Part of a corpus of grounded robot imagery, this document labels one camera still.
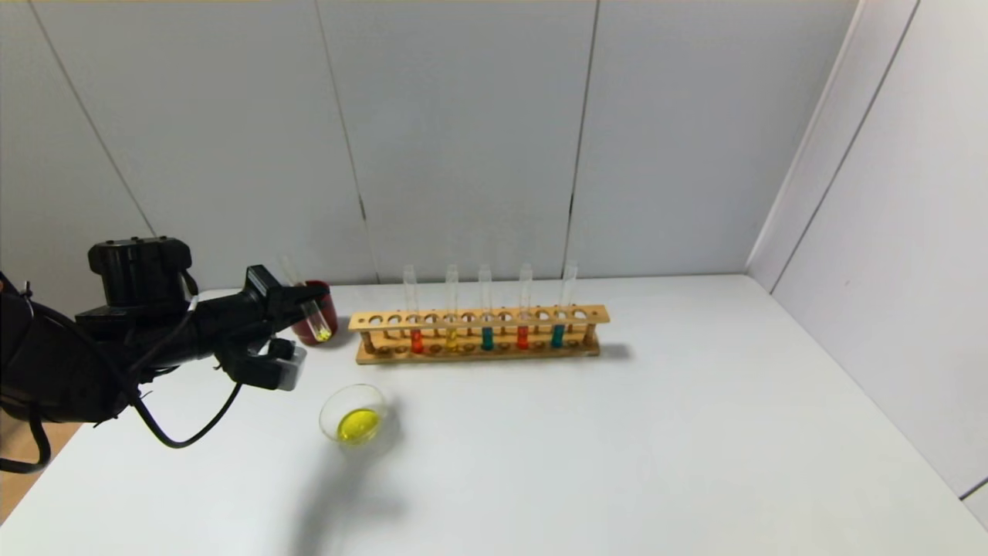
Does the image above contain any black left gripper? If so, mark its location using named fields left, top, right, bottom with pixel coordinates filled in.
left=190, top=264, right=330, bottom=350

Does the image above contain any yellow pigment glass test tube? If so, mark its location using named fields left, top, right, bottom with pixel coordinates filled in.
left=279, top=256, right=334, bottom=344
left=445, top=264, right=460, bottom=353

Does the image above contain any red pigment glass test tube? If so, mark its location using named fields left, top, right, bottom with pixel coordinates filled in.
left=516, top=263, right=533, bottom=351
left=403, top=264, right=425, bottom=355

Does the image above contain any teal pigment glass test tube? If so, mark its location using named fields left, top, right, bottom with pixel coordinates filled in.
left=478, top=264, right=495, bottom=352
left=550, top=261, right=578, bottom=349

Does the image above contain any wooden test tube rack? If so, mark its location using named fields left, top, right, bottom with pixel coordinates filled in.
left=349, top=305, right=611, bottom=365

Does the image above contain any dark red cup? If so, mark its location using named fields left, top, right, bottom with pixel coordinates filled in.
left=289, top=280, right=340, bottom=346

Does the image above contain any clear glass dish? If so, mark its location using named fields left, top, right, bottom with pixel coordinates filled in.
left=320, top=384, right=404, bottom=463

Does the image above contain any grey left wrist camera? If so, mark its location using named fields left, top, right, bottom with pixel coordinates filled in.
left=220, top=338, right=308, bottom=392

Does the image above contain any thin black camera cable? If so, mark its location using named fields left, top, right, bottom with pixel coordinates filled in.
left=127, top=382, right=244, bottom=449

